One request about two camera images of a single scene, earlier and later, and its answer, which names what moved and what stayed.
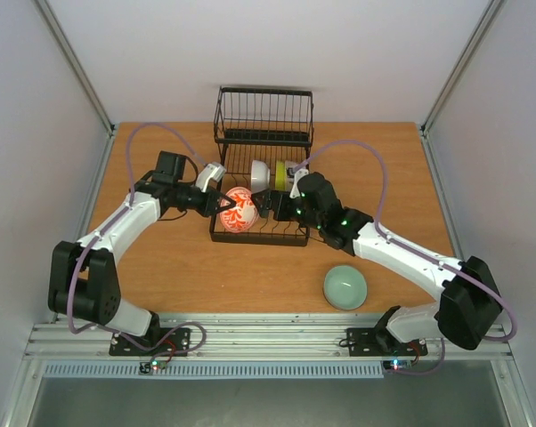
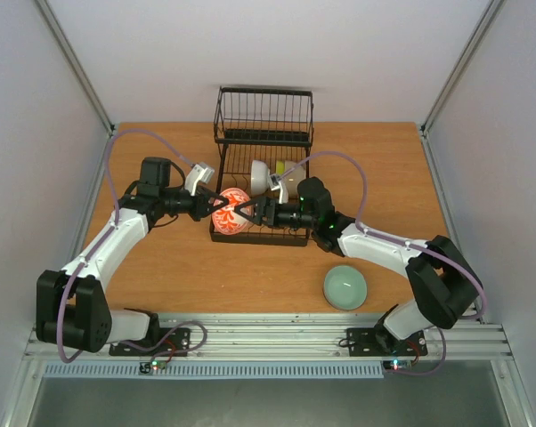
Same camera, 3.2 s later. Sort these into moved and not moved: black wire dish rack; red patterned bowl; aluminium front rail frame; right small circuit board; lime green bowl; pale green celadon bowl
Moved: red patterned bowl
Not moved: lime green bowl; black wire dish rack; aluminium front rail frame; right small circuit board; pale green celadon bowl
